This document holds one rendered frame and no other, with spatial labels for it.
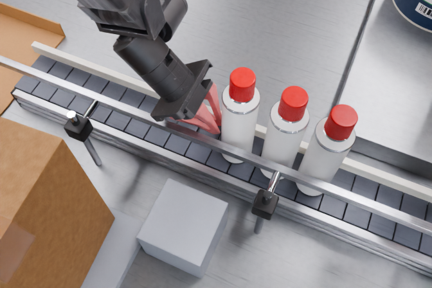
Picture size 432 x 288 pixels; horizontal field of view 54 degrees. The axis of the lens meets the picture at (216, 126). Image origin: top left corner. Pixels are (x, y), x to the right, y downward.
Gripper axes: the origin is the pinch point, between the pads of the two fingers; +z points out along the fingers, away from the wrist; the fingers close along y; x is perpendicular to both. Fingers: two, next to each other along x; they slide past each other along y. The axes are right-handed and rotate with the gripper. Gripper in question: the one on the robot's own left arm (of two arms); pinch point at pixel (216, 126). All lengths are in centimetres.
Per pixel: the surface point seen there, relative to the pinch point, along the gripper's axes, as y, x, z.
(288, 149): -2.2, -12.3, 3.6
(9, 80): -1.0, 40.5, -19.8
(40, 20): 12.9, 39.8, -22.9
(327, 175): -2.3, -15.3, 9.8
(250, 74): 0.8, -12.6, -8.3
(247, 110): -1.6, -10.5, -4.4
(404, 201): 2.5, -19.9, 24.4
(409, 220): -4.1, -24.3, 17.4
